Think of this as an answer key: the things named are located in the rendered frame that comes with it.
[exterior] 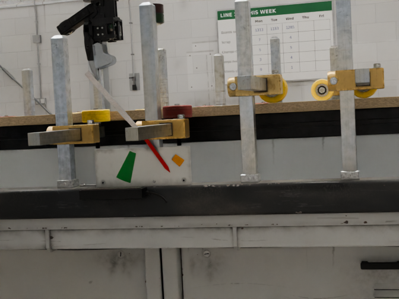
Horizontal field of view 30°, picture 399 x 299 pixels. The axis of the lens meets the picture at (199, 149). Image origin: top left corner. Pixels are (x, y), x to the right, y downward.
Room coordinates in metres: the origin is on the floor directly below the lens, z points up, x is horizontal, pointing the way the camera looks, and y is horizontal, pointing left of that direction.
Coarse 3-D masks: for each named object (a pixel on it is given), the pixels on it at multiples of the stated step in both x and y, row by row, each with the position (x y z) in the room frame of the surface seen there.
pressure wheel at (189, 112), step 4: (176, 104) 2.04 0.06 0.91; (164, 108) 2.02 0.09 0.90; (168, 108) 2.01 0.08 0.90; (172, 108) 2.01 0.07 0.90; (176, 108) 2.00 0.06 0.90; (180, 108) 2.01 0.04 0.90; (184, 108) 2.01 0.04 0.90; (188, 108) 2.02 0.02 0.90; (164, 112) 2.02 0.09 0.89; (168, 112) 2.01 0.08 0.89; (172, 112) 2.01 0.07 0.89; (176, 112) 2.00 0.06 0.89; (180, 112) 2.01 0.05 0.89; (184, 112) 2.01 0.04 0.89; (188, 112) 2.02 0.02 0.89; (164, 116) 2.03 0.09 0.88; (168, 116) 2.01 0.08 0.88; (172, 116) 2.01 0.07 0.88; (176, 116) 2.00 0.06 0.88; (188, 116) 2.02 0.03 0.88; (180, 140) 2.04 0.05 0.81; (180, 144) 2.04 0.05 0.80
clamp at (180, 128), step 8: (152, 120) 1.93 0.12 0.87; (160, 120) 1.92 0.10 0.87; (168, 120) 1.92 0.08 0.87; (176, 120) 1.91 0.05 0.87; (184, 120) 1.91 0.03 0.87; (176, 128) 1.91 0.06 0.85; (184, 128) 1.91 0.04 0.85; (168, 136) 1.92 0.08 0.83; (176, 136) 1.91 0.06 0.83; (184, 136) 1.91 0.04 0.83
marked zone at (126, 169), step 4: (132, 152) 1.94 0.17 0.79; (128, 156) 1.94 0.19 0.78; (132, 156) 1.94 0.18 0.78; (128, 160) 1.94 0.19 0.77; (132, 160) 1.94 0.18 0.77; (124, 164) 1.95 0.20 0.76; (128, 164) 1.94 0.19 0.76; (132, 164) 1.94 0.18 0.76; (124, 168) 1.95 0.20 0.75; (128, 168) 1.94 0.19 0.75; (132, 168) 1.94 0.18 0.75; (120, 172) 1.95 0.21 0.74; (124, 172) 1.95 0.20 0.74; (128, 172) 1.94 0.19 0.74; (116, 176) 1.95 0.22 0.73; (120, 176) 1.95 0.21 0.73; (124, 176) 1.95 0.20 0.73; (128, 176) 1.94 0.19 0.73; (124, 180) 1.95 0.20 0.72; (128, 180) 1.95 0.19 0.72
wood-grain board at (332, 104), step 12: (192, 108) 2.11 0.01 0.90; (204, 108) 2.10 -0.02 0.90; (216, 108) 2.10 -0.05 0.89; (228, 108) 2.09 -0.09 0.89; (264, 108) 2.07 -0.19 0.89; (276, 108) 2.06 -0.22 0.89; (288, 108) 2.05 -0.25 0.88; (300, 108) 2.04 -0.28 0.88; (312, 108) 2.04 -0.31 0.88; (324, 108) 2.03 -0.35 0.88; (336, 108) 2.02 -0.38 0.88; (360, 108) 2.01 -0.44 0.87; (0, 120) 2.24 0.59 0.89; (12, 120) 2.24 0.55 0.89; (24, 120) 2.23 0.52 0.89; (36, 120) 2.22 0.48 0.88; (48, 120) 2.21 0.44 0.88; (72, 120) 2.19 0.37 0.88
